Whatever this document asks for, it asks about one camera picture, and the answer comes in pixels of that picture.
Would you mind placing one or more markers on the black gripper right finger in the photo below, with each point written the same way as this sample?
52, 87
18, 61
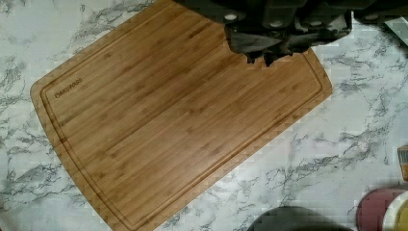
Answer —
287, 44

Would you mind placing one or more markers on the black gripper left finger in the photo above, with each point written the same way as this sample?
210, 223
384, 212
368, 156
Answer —
254, 44

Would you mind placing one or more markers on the bamboo cutting board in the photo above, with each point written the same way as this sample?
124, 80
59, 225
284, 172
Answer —
155, 112

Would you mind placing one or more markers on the brown bottle white cap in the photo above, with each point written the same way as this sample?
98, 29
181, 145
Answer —
402, 154

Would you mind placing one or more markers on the black pot wooden lid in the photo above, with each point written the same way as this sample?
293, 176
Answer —
293, 218

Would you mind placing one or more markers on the maroon round container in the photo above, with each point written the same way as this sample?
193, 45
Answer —
372, 209

